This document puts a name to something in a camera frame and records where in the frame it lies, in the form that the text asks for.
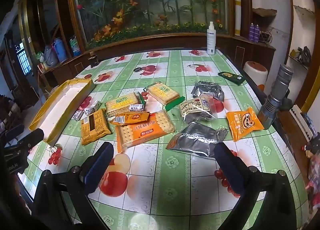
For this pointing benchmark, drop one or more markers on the barred window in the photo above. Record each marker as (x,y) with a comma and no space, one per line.
(23,60)

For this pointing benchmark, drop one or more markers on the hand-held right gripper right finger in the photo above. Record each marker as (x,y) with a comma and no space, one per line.
(230,167)

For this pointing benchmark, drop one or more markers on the yellow cardboard box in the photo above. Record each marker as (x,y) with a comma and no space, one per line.
(62,110)

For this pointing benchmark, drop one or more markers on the dark wooden cabinet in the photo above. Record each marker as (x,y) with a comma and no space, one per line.
(175,42)

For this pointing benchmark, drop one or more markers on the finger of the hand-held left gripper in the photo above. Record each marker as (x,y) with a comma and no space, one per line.
(28,137)
(15,131)

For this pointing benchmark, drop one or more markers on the white spray bottle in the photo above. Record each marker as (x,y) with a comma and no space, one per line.
(211,40)

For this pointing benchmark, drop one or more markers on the brown yellow snack packet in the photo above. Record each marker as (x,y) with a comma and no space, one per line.
(96,127)

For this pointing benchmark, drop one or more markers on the large orange cracker packet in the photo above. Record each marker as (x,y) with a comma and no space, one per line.
(145,132)

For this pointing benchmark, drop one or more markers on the flat silver snack packet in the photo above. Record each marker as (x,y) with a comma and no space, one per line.
(195,138)

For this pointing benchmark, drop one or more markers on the small dark jar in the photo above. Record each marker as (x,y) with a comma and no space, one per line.
(93,61)

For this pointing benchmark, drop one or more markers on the blue thermos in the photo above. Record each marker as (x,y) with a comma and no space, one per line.
(60,50)

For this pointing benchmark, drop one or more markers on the dark round lid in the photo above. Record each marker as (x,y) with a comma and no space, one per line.
(137,70)

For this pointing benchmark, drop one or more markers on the yellow cracker packet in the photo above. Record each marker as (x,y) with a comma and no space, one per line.
(120,103)
(163,93)

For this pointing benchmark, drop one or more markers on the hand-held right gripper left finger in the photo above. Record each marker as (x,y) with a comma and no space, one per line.
(100,167)

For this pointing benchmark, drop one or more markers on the glass flower display case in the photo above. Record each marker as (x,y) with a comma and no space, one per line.
(150,2)

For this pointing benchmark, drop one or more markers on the purple bottle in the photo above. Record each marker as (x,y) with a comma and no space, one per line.
(251,32)
(257,33)

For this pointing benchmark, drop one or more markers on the orange cartoon snack packet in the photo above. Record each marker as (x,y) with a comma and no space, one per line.
(243,123)

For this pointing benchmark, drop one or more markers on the white plastic stool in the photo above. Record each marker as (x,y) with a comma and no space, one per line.
(255,71)

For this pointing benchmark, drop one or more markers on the clear beige snack packet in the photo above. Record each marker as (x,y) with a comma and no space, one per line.
(195,110)

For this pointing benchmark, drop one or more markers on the green checked fruit tablecloth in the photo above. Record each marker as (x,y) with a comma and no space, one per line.
(160,170)

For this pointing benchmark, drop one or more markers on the green plastic bottle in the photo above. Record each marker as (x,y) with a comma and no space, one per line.
(75,46)

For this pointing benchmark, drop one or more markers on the grey ribbed metal cylinder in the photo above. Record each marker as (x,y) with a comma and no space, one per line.
(275,95)

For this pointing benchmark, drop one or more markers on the crumpled silver snack packet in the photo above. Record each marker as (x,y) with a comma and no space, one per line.
(207,91)

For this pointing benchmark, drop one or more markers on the dark green snack packet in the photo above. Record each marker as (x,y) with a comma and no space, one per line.
(230,77)

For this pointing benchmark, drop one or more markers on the small orange snack packet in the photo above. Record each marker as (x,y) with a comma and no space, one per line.
(130,118)

